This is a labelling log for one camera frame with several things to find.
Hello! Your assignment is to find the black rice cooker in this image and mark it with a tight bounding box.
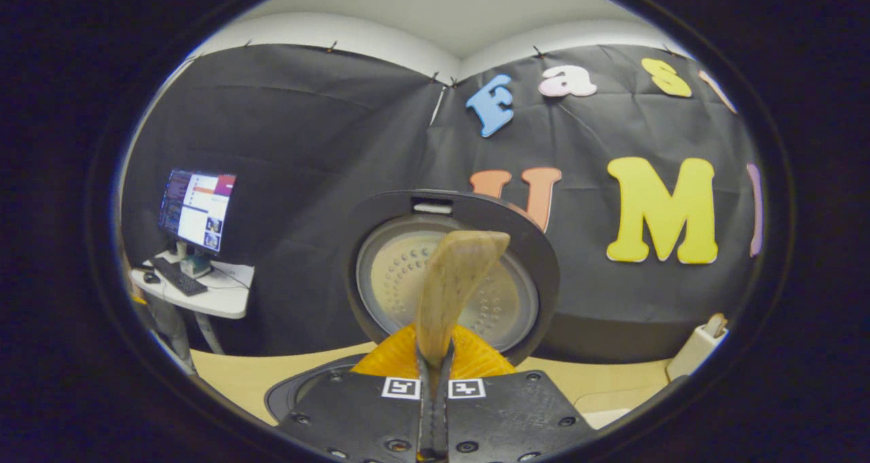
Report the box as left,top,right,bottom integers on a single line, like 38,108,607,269
264,190,561,426

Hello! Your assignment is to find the small teal box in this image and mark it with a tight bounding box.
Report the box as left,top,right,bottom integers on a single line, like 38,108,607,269
180,254,213,279

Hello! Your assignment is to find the white toaster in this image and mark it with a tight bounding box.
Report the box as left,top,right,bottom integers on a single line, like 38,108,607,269
666,324,729,382

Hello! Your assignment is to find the white desk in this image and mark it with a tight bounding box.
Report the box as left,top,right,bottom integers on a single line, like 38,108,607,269
129,249,256,355

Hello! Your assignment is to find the wooden spoon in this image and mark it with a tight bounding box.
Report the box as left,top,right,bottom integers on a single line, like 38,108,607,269
415,230,510,382

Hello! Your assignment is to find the black keyboard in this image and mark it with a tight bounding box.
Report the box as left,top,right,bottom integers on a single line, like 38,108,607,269
151,257,209,297

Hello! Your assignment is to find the black backdrop cloth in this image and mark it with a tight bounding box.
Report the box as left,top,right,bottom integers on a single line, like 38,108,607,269
121,41,765,365

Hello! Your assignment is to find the white rice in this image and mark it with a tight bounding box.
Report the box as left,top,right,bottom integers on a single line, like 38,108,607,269
583,409,636,430

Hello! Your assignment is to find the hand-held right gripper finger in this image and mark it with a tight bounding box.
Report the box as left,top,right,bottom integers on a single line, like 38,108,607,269
277,322,434,462
435,322,599,462

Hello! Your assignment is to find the computer monitor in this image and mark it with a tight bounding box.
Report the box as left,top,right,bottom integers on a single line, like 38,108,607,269
158,169,237,254

